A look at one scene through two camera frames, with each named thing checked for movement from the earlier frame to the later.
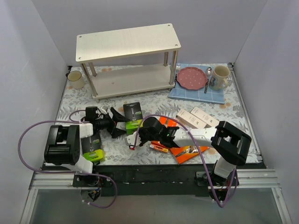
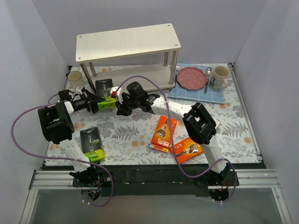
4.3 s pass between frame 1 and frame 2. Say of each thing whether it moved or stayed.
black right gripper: moved
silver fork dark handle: stayed
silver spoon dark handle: stayed
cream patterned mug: stayed
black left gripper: moved
